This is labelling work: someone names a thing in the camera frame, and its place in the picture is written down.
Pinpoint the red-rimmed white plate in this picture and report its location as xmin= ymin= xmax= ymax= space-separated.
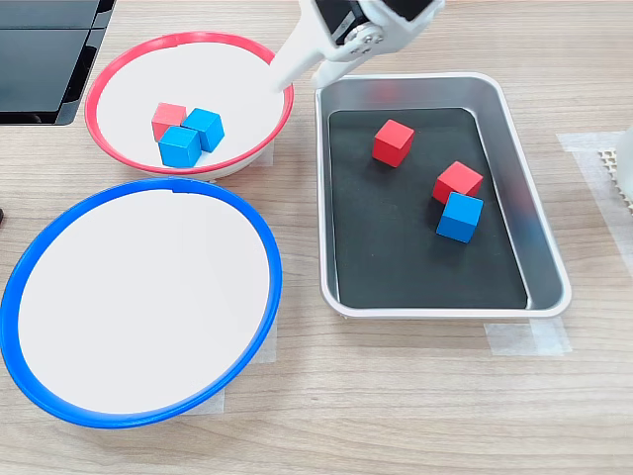
xmin=83 ymin=31 xmax=296 ymax=180

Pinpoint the steel tray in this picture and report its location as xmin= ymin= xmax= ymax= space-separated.
xmin=315 ymin=72 xmax=574 ymax=320

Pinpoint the blue cube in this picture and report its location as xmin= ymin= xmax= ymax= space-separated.
xmin=157 ymin=125 xmax=203 ymax=169
xmin=435 ymin=192 xmax=485 ymax=244
xmin=180 ymin=107 xmax=226 ymax=153

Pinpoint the red cube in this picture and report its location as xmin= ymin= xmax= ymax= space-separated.
xmin=432 ymin=160 xmax=485 ymax=205
xmin=372 ymin=119 xmax=415 ymax=168
xmin=150 ymin=102 xmax=188 ymax=143

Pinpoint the pale perforated plate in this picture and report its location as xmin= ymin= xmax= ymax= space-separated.
xmin=596 ymin=147 xmax=633 ymax=214

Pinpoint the black mat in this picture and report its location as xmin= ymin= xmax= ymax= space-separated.
xmin=328 ymin=107 xmax=529 ymax=311

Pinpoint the black glossy flat device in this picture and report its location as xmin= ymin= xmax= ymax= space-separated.
xmin=0 ymin=0 xmax=118 ymax=127

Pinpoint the long clear tape strip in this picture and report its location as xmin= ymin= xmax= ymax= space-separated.
xmin=573 ymin=147 xmax=633 ymax=278

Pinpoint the blue-rimmed white plate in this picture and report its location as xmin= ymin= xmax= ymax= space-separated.
xmin=0 ymin=176 xmax=284 ymax=430

